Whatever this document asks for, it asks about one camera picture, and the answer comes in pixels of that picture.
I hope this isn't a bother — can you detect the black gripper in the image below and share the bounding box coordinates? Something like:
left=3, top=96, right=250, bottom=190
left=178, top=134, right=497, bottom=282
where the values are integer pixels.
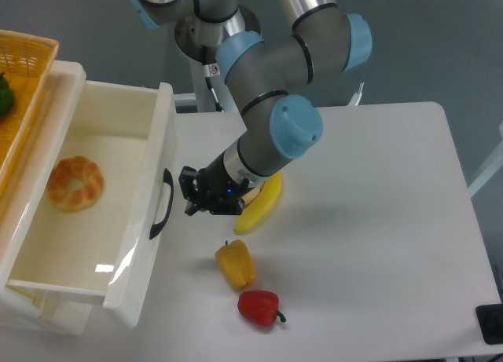
left=178, top=153, right=250, bottom=216

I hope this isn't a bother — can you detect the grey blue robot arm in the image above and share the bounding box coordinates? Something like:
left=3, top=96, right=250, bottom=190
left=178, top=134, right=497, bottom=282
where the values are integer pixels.
left=131, top=0, right=373, bottom=215

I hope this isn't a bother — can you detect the white drawer cabinet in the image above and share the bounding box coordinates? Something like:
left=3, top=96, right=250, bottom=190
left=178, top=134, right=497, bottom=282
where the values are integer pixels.
left=1, top=60, right=91, bottom=335

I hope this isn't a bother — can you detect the pale round bread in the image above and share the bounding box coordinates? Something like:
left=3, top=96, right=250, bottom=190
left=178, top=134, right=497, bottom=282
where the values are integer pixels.
left=242, top=182, right=265, bottom=208

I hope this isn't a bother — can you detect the yellow toy bell pepper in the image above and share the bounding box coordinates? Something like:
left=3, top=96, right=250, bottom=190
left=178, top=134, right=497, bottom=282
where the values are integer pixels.
left=215, top=240, right=255, bottom=291

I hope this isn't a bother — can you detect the yellow toy banana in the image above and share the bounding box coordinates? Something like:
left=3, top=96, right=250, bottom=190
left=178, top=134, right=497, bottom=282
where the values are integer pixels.
left=233, top=172, right=283, bottom=235

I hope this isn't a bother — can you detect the red toy bell pepper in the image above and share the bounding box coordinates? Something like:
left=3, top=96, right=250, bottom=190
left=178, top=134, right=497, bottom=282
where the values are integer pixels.
left=237, top=290, right=287, bottom=327

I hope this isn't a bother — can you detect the green toy pepper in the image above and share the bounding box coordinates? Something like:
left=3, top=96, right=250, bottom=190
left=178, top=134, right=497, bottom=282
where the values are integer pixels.
left=0, top=71, right=16, bottom=117

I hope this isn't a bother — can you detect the orange woven basket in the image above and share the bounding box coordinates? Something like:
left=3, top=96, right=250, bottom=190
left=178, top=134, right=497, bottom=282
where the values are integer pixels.
left=1, top=30, right=59, bottom=193

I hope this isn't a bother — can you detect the black device at edge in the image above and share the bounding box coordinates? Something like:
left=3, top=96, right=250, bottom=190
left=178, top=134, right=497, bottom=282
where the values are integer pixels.
left=475, top=303, right=503, bottom=345

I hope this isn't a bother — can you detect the golden ring bread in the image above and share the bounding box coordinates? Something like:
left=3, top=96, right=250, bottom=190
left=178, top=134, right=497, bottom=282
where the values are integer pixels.
left=46, top=155, right=105, bottom=212

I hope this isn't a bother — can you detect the white frame at right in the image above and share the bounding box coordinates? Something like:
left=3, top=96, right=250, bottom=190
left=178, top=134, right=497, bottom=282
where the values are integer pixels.
left=468, top=123, right=502, bottom=198

